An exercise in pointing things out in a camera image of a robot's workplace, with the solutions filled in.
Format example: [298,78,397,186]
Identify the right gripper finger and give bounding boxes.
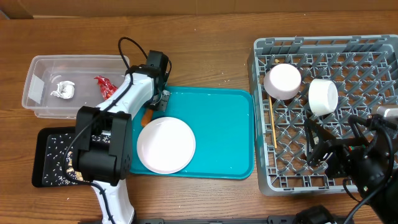
[304,119,337,166]
[348,114,379,149]

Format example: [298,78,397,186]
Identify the orange carrot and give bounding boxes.
[141,109,154,128]

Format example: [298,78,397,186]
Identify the wooden chopstick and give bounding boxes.
[268,94,277,149]

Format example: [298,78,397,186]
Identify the large white plate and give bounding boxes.
[137,117,196,174]

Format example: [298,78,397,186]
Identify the pale green bowl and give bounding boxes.
[308,79,338,116]

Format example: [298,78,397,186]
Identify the red snack wrapper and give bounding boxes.
[95,76,118,100]

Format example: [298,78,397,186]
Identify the pink white bowl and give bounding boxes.
[264,63,302,100]

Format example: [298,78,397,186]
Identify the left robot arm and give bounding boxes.
[69,50,171,223]

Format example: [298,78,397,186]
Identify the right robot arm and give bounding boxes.
[304,114,397,223]

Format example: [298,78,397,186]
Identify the grey dishwasher rack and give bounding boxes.
[248,35,397,196]

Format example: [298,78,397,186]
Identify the black food waste tray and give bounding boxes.
[32,126,83,188]

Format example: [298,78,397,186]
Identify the teal plastic tray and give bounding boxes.
[129,86,255,180]

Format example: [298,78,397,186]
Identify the clear plastic bin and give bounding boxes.
[22,55,126,119]

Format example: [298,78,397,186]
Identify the rice and peanut scraps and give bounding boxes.
[42,133,83,187]

